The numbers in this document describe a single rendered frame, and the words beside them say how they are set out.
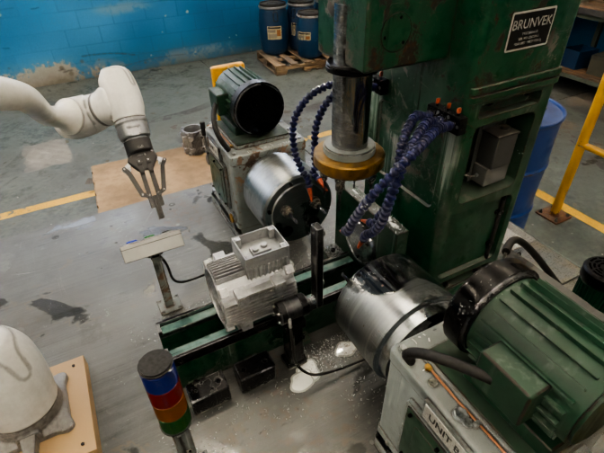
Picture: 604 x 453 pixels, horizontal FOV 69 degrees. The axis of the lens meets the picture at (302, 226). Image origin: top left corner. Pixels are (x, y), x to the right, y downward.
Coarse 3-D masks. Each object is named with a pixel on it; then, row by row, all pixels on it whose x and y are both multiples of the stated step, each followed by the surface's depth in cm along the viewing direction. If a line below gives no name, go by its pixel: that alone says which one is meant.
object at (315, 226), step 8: (312, 224) 101; (312, 232) 101; (320, 232) 100; (312, 240) 103; (320, 240) 101; (312, 248) 104; (320, 248) 103; (312, 256) 106; (320, 256) 104; (312, 264) 108; (320, 264) 106; (312, 272) 109; (320, 272) 107; (312, 280) 111; (320, 280) 109; (312, 288) 113; (320, 288) 110; (312, 296) 114; (320, 296) 112; (320, 304) 114
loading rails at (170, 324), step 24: (336, 264) 139; (336, 288) 131; (192, 312) 123; (216, 312) 124; (312, 312) 127; (168, 336) 120; (192, 336) 124; (216, 336) 117; (240, 336) 118; (264, 336) 123; (192, 360) 114; (216, 360) 119; (240, 360) 124
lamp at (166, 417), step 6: (180, 402) 81; (186, 402) 84; (168, 408) 79; (174, 408) 80; (180, 408) 82; (186, 408) 84; (156, 414) 81; (162, 414) 80; (168, 414) 80; (174, 414) 81; (180, 414) 82; (162, 420) 82; (168, 420) 81; (174, 420) 82
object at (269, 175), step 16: (272, 160) 143; (288, 160) 143; (256, 176) 142; (272, 176) 138; (288, 176) 135; (256, 192) 140; (272, 192) 134; (288, 192) 136; (304, 192) 139; (320, 192) 142; (256, 208) 141; (272, 208) 137; (288, 208) 137; (304, 208) 142; (272, 224) 140; (288, 224) 143; (304, 224) 146; (320, 224) 150; (288, 240) 147
